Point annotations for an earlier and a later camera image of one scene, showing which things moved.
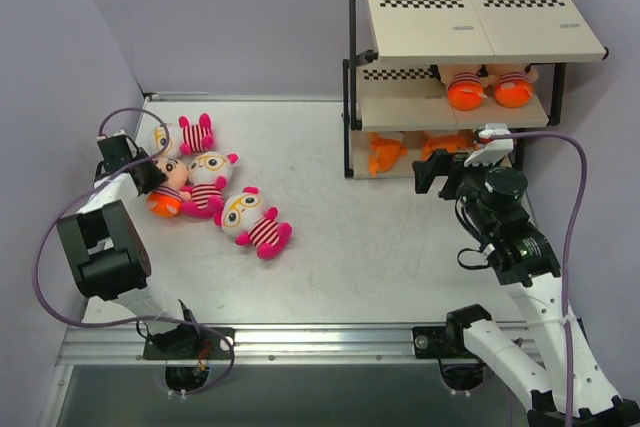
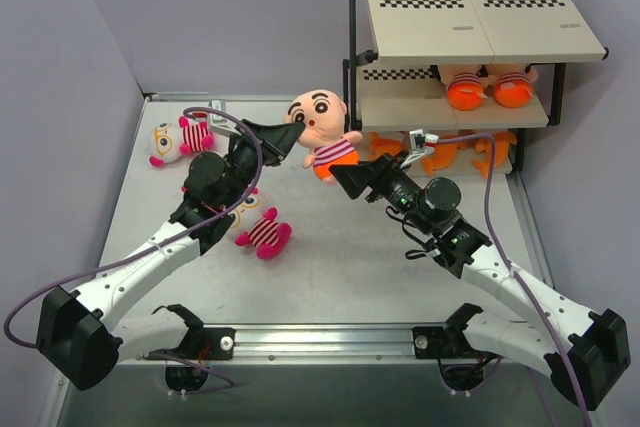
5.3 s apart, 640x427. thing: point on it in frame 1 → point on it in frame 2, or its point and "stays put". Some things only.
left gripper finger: [147, 177] → [276, 139]
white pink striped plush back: [184, 137] stays put
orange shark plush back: [383, 153] stays put
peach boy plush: [465, 91] stays put
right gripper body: [445, 179] → [375, 177]
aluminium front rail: [263, 345] stays put
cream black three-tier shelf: [433, 63] stays put
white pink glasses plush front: [241, 216] stays put
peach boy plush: [167, 200] → [323, 115]
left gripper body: [148, 179] → [255, 144]
